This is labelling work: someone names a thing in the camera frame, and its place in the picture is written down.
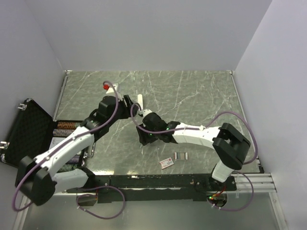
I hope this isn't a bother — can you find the white stapler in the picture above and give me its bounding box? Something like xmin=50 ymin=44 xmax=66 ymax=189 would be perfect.
xmin=137 ymin=94 xmax=143 ymax=111

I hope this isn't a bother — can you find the staple box tray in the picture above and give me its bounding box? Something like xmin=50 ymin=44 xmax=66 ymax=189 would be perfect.
xmin=174 ymin=152 xmax=189 ymax=161

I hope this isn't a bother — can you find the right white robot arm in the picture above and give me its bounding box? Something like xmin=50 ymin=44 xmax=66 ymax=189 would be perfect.
xmin=136 ymin=109 xmax=251 ymax=191

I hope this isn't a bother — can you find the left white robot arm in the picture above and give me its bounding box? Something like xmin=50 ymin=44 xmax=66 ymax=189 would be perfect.
xmin=12 ymin=93 xmax=137 ymax=211

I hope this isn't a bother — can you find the red white staple box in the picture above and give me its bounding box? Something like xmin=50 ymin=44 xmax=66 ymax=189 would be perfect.
xmin=159 ymin=158 xmax=174 ymax=170

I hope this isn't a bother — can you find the black poker chip case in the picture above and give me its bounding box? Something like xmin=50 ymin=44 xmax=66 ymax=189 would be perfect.
xmin=0 ymin=98 xmax=81 ymax=168

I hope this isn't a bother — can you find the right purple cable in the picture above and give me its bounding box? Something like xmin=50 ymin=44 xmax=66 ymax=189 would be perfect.
xmin=130 ymin=102 xmax=259 ymax=212

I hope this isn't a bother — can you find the purple cable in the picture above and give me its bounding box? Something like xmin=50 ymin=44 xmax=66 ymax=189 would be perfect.
xmin=130 ymin=102 xmax=259 ymax=212
xmin=12 ymin=80 xmax=126 ymax=219

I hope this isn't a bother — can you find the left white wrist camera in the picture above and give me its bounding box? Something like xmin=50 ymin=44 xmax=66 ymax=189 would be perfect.
xmin=103 ymin=81 xmax=119 ymax=95

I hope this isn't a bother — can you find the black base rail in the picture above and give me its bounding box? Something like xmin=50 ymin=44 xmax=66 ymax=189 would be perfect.
xmin=67 ymin=173 xmax=237 ymax=203

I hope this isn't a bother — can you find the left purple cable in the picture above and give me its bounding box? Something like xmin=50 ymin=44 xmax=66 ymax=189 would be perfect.
xmin=12 ymin=80 xmax=126 ymax=219

